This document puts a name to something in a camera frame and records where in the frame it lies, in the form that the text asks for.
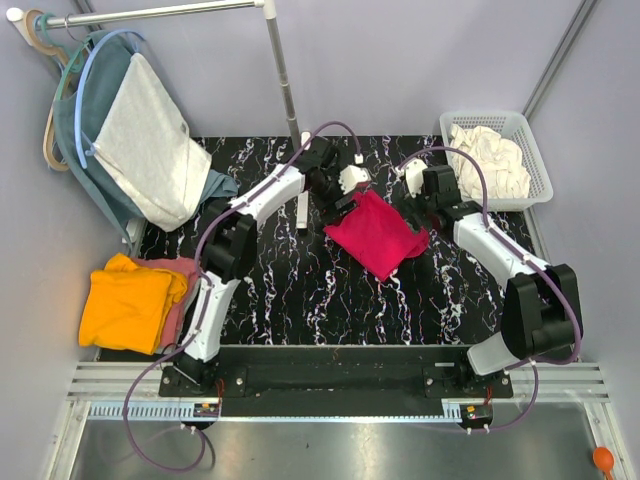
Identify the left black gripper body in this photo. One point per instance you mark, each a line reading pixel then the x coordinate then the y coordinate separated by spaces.
pixel 342 203

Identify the white plastic basket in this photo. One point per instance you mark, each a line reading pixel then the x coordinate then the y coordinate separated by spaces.
pixel 510 125

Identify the aluminium frame rail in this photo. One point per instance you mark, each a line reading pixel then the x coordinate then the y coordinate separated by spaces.
pixel 103 390

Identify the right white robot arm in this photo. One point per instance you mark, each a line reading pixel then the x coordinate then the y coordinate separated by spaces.
pixel 541 307

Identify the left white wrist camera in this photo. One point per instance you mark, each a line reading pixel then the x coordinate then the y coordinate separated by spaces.
pixel 354 175

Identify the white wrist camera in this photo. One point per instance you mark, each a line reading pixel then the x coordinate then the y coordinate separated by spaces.
pixel 354 175
pixel 412 174

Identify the green hanger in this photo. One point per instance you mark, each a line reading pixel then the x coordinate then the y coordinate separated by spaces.
pixel 68 59

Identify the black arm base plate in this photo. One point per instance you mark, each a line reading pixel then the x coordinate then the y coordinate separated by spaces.
pixel 342 383

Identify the cream white t shirt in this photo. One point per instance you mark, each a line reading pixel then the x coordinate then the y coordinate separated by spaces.
pixel 500 159

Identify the light blue hanger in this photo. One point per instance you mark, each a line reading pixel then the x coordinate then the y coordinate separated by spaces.
pixel 108 57

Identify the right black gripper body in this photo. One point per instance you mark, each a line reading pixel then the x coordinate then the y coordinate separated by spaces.
pixel 413 206

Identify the blue grey hanging shirt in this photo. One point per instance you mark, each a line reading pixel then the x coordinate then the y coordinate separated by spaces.
pixel 117 207

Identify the pink folded t shirt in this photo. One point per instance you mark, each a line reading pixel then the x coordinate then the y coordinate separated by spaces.
pixel 169 288

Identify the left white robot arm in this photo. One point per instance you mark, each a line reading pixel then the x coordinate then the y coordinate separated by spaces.
pixel 227 249

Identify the red t shirt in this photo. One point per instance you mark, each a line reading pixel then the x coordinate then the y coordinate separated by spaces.
pixel 376 235

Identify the yellow folded t shirt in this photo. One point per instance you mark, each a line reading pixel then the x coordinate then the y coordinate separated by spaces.
pixel 113 315

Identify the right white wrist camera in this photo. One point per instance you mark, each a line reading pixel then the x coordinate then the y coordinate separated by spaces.
pixel 412 174

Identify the metal clothes rack stand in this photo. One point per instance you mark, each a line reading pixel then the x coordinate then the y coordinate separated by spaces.
pixel 87 18

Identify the white hanging towel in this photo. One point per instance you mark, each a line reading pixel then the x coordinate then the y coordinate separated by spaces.
pixel 144 144

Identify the orange ball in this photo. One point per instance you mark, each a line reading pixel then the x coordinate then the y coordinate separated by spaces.
pixel 604 461

